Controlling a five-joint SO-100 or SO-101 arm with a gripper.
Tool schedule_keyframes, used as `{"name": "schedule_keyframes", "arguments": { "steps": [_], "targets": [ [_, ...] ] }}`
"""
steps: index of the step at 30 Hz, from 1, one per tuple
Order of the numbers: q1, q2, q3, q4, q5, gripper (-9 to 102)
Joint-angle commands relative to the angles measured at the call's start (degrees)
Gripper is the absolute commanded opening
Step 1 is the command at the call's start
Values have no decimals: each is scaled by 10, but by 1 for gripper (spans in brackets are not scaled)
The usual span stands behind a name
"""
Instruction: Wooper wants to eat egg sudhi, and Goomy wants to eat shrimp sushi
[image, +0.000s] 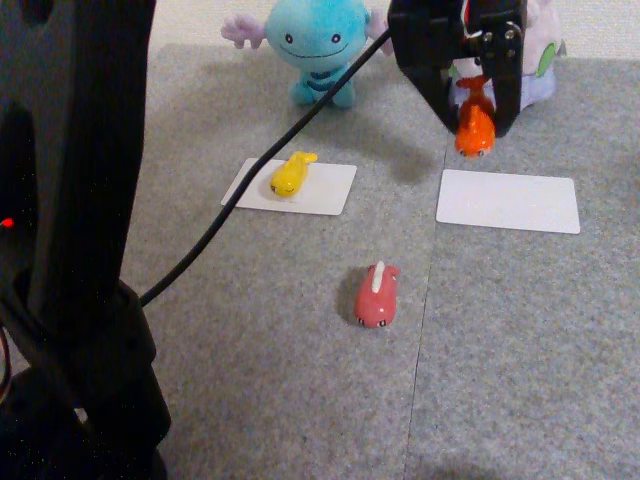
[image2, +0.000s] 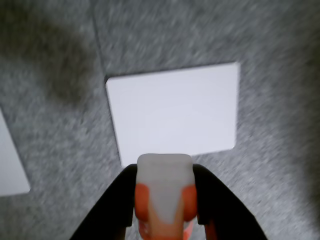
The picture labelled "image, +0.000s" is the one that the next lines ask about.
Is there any orange shrimp sushi figure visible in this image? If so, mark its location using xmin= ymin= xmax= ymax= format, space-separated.
xmin=453 ymin=74 xmax=498 ymax=160

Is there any yellow egg sushi figure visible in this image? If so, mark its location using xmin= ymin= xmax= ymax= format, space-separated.
xmin=269 ymin=150 xmax=319 ymax=201

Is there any purple Goomy plush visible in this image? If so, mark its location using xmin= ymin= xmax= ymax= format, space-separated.
xmin=447 ymin=0 xmax=569 ymax=112

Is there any blue Wooper plush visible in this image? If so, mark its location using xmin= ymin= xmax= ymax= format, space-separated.
xmin=220 ymin=0 xmax=396 ymax=109

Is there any pink sushi figure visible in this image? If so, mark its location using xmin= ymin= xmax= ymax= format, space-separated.
xmin=353 ymin=260 xmax=401 ymax=330

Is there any white card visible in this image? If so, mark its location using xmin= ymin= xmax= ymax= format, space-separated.
xmin=435 ymin=168 xmax=581 ymax=235
xmin=220 ymin=157 xmax=358 ymax=217

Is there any red white black servo wire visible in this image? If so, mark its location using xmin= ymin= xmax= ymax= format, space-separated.
xmin=458 ymin=0 xmax=484 ymax=42

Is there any black cable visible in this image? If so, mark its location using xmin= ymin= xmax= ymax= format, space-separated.
xmin=139 ymin=27 xmax=396 ymax=308

